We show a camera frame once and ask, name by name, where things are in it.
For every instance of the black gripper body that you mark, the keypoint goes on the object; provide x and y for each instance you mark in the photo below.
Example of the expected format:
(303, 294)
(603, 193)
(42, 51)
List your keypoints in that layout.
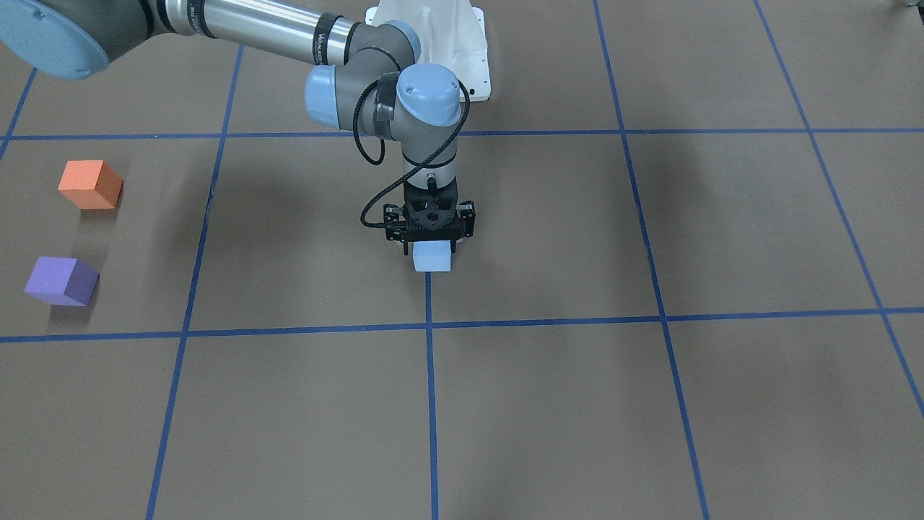
(394, 219)

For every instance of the light blue foam block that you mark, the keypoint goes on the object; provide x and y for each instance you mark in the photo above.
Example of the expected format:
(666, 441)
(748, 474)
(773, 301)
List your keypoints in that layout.
(432, 256)

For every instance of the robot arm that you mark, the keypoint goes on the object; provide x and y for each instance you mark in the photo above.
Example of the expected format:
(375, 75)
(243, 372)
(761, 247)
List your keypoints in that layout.
(368, 80)

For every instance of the orange foam block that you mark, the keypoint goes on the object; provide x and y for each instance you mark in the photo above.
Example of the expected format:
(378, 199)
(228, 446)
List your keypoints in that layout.
(90, 184)

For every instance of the purple foam block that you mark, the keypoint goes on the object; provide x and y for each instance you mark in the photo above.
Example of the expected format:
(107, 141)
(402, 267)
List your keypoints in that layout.
(62, 281)

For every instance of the white camera mast base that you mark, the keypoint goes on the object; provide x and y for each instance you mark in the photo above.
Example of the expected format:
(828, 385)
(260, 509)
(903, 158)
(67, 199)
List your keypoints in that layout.
(450, 33)

